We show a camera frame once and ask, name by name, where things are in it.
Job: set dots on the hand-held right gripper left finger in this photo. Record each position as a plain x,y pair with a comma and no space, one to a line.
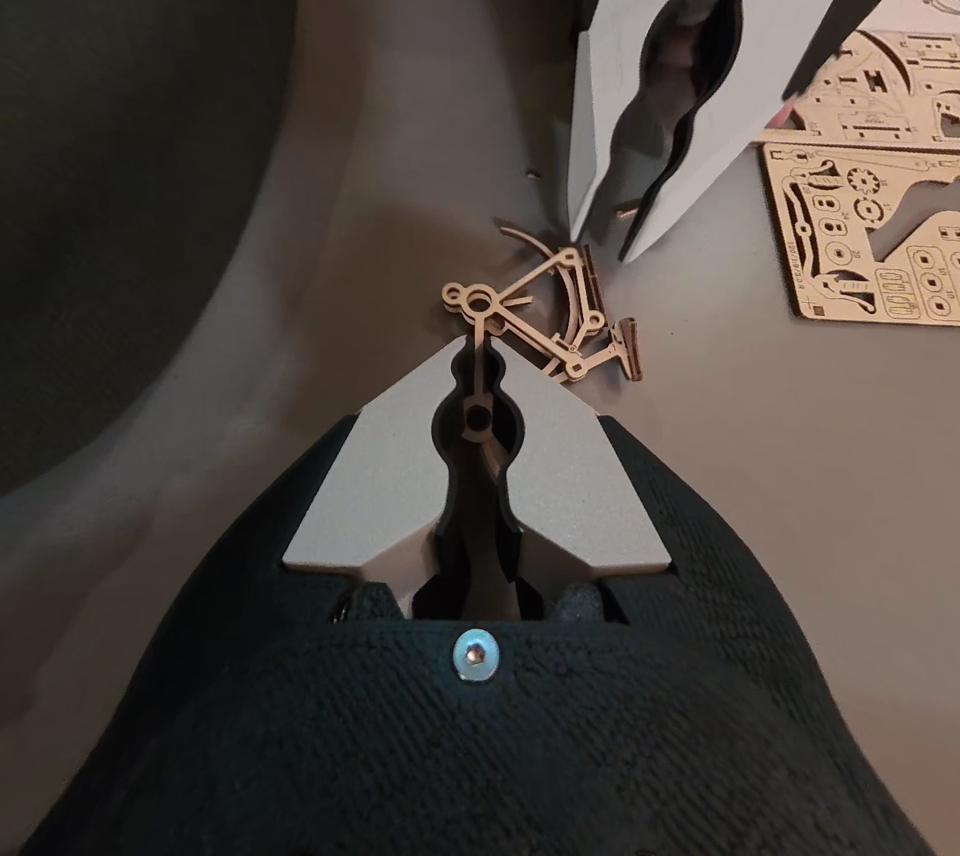
360,496

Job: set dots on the wooden model assembly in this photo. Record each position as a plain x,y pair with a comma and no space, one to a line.
457,291

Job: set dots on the small wooden model part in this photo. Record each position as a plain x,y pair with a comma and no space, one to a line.
626,210

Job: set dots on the wooden part sheet large cutouts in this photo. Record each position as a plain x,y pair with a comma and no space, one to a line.
825,256

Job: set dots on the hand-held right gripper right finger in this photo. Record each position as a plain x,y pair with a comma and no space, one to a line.
592,496

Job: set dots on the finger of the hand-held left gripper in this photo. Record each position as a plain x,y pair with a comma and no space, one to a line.
615,46
780,31

